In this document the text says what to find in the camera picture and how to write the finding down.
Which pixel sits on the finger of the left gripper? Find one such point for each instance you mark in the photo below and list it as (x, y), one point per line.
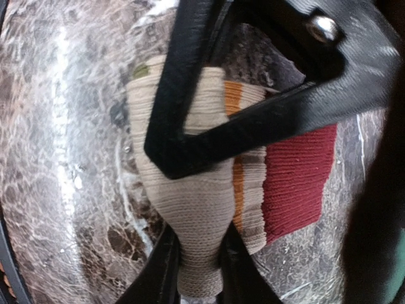
(347, 49)

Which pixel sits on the beige striped sock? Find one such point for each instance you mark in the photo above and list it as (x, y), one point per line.
(268, 192)

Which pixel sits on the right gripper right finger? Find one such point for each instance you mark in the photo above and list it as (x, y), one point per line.
(242, 282)

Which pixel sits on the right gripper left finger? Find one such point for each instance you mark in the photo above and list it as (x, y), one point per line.
(157, 281)

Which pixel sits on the black front rail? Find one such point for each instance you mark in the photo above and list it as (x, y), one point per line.
(13, 287)

